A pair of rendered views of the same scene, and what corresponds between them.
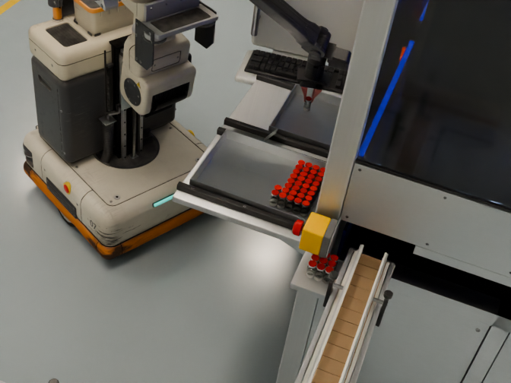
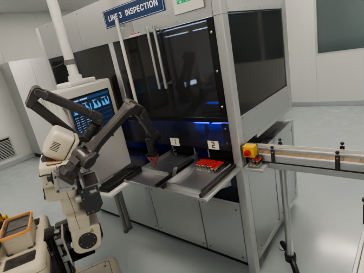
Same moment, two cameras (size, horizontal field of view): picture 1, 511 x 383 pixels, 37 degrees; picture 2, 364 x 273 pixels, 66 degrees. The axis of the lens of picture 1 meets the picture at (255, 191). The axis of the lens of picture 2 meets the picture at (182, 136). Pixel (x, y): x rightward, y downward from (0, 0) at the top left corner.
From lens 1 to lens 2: 1.85 m
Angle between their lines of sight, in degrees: 59
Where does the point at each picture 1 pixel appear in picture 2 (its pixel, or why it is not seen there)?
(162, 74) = (92, 218)
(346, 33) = (116, 155)
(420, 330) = not seen: hidden behind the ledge
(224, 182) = (199, 186)
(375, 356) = (263, 192)
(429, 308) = not seen: hidden behind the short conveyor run
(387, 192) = (248, 119)
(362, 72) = (233, 78)
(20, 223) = not seen: outside the picture
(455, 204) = (258, 108)
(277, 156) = (185, 174)
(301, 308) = (248, 198)
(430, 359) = (270, 175)
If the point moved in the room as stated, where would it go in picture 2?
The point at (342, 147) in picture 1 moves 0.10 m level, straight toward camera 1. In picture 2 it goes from (237, 112) to (253, 111)
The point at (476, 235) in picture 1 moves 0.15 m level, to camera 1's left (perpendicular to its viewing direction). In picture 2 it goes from (262, 115) to (259, 121)
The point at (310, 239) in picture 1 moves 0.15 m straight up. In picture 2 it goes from (255, 149) to (252, 126)
